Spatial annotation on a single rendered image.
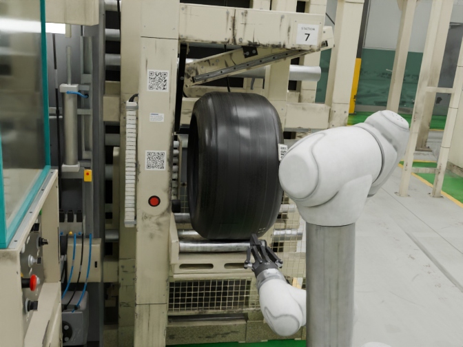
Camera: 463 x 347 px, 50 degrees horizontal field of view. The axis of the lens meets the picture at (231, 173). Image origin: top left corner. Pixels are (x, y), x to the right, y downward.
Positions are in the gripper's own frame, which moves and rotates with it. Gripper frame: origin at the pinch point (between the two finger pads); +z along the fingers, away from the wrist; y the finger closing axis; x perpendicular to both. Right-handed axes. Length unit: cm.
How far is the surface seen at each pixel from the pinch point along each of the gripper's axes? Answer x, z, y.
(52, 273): 8, -5, 66
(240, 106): -38.8, 28.9, 4.0
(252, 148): -28.6, 14.6, 1.2
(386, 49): 89, 915, -509
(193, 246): 13.4, 18.0, 18.2
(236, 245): 13.1, 18.2, 1.8
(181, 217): 17, 46, 20
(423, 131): 148, 540, -408
